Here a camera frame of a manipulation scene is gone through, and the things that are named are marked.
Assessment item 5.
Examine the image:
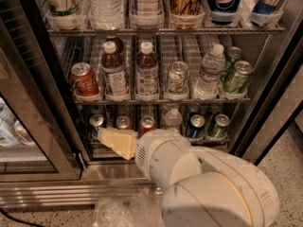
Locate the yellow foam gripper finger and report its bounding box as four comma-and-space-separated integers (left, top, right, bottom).
98, 128, 138, 160

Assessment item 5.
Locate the brown tea bottle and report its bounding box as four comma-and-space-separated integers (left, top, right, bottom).
135, 42, 158, 101
101, 41, 129, 101

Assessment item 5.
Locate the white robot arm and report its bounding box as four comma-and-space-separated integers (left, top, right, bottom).
98, 128, 279, 227

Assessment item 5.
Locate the clear water bottle bottom shelf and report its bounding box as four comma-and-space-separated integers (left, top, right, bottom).
164, 108, 183, 131

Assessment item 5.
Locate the clear water bottle shelf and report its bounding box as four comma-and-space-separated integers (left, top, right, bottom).
192, 44, 225, 100
89, 0, 124, 30
164, 108, 183, 131

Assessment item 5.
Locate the glass fridge door left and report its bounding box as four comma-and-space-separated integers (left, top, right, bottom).
0, 0, 81, 184

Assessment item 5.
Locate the clear water bottle middle shelf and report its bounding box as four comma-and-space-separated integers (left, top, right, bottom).
192, 44, 225, 100

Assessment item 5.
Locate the clear water bottle top shelf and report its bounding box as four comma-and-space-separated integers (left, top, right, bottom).
89, 0, 124, 30

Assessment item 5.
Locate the white label bottle top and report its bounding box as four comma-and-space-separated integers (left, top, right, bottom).
132, 0, 160, 16

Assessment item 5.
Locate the steel fridge door right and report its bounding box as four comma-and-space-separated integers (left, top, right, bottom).
231, 1, 303, 165

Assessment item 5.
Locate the orange can bottom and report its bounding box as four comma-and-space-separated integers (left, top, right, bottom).
116, 115, 132, 130

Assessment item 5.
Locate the red can bottom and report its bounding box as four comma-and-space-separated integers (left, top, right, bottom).
139, 115, 156, 135

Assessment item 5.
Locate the blue can bottom left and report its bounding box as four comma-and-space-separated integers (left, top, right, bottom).
89, 113, 106, 138

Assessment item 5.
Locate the clear plastic bin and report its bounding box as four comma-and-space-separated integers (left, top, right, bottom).
92, 188, 165, 227

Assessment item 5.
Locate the blue can bottom right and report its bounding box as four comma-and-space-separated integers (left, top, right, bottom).
186, 114, 205, 139

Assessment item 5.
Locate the red cola can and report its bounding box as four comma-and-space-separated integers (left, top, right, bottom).
71, 62, 99, 96

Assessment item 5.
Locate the white green soda can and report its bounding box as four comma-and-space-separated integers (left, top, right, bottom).
166, 61, 188, 95

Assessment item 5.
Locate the green can bottom right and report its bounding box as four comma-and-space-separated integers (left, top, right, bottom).
207, 113, 230, 139

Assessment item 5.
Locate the green soda can front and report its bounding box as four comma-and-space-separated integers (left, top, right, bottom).
223, 61, 254, 94

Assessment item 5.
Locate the green soda can rear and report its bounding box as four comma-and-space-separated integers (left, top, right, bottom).
220, 46, 243, 81

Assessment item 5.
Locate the blue pepsi can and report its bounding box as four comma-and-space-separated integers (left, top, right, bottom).
206, 0, 241, 25

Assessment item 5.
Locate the silver blue energy can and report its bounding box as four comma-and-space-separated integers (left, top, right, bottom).
250, 0, 285, 27

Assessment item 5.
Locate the bottom wire shelf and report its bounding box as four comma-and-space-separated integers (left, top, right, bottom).
90, 137, 229, 148

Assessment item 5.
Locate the wire shelf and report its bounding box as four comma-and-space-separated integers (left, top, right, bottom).
46, 26, 285, 37
90, 137, 229, 148
75, 96, 250, 105

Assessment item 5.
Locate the middle wire shelf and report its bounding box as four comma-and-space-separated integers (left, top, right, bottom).
75, 96, 250, 105

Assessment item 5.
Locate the black cable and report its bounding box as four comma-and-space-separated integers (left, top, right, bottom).
0, 208, 45, 227

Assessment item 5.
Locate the top wire shelf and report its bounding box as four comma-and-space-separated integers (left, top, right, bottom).
46, 26, 285, 37

